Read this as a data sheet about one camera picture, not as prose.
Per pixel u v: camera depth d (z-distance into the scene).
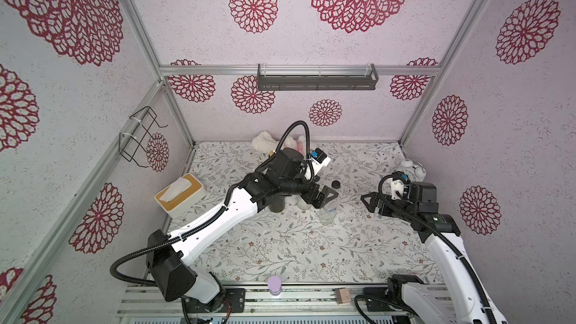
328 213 0.92
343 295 0.73
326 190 0.59
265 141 1.07
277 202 0.95
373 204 0.69
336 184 0.73
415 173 0.95
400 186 0.69
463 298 0.42
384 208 0.67
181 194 0.94
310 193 0.60
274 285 0.69
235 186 0.51
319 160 0.59
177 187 0.97
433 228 0.51
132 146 0.76
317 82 0.94
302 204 0.62
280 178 0.52
